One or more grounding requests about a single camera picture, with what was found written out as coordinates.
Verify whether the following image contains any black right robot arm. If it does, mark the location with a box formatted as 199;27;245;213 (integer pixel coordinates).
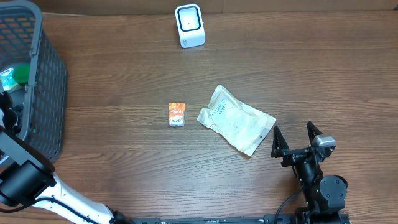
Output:
271;121;350;224

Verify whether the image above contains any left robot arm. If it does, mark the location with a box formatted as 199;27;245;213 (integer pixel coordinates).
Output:
1;91;132;224

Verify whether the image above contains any white pouch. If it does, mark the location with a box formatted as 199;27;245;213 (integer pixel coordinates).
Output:
197;85;276;156

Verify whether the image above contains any orange snack packet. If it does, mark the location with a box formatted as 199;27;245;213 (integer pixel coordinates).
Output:
169;102;185;127

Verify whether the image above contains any green round lid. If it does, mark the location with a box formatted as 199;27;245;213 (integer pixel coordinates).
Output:
12;64;30;86

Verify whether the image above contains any grey plastic mesh basket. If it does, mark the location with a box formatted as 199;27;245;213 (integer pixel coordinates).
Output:
1;1;68;162

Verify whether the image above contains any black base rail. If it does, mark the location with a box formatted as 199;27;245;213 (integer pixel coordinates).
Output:
131;214;351;224

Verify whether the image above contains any white barcode scanner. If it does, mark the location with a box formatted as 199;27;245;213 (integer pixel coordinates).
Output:
175;4;205;49

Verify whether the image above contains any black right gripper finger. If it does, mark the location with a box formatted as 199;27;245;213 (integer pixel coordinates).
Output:
271;126;289;158
307;121;323;146

